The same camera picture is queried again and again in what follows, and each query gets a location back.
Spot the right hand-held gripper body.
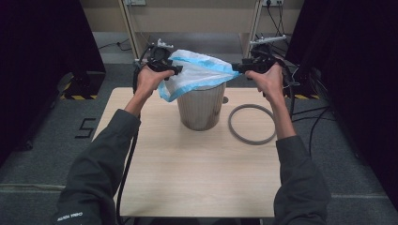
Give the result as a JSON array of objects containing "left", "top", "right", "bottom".
[{"left": 242, "top": 34, "right": 288, "bottom": 75}]

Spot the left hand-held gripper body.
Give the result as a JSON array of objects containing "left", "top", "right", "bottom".
[{"left": 145, "top": 38, "right": 176, "bottom": 75}]

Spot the white plastic bag blue hem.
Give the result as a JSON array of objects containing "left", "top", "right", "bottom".
[{"left": 157, "top": 49, "right": 242, "bottom": 103}]

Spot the beige ribbed trash bin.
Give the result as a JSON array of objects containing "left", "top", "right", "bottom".
[{"left": 176, "top": 82, "right": 227, "bottom": 132}]

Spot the grey bin rim ring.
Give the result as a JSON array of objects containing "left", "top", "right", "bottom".
[{"left": 227, "top": 103, "right": 278, "bottom": 146}]

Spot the person's left hand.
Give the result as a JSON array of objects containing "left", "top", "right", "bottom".
[{"left": 133, "top": 65, "right": 176, "bottom": 101}]

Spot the person's right hand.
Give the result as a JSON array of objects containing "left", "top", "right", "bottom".
[{"left": 244, "top": 62, "right": 286, "bottom": 105}]

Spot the beige wooden desk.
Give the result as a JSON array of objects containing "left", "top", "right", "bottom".
[{"left": 79, "top": 0, "right": 306, "bottom": 62}]

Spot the striped black stand base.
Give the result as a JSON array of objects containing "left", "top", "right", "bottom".
[
  {"left": 283, "top": 72, "right": 322, "bottom": 100},
  {"left": 58, "top": 70, "right": 106, "bottom": 101}
]

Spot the black curtain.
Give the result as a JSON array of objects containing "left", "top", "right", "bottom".
[
  {"left": 284, "top": 0, "right": 398, "bottom": 210},
  {"left": 0, "top": 0, "right": 107, "bottom": 167}
]

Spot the black wall cable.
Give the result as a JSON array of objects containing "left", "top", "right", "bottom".
[{"left": 254, "top": 3, "right": 299, "bottom": 68}]

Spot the thin black floor cable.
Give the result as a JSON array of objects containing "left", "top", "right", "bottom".
[{"left": 99, "top": 37, "right": 133, "bottom": 53}]

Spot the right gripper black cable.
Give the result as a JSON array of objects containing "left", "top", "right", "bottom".
[{"left": 280, "top": 60, "right": 301, "bottom": 121}]

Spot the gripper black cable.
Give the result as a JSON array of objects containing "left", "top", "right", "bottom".
[
  {"left": 115, "top": 46, "right": 158, "bottom": 225},
  {"left": 280, "top": 60, "right": 301, "bottom": 121}
]

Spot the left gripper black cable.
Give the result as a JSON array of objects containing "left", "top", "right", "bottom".
[{"left": 115, "top": 46, "right": 158, "bottom": 225}]

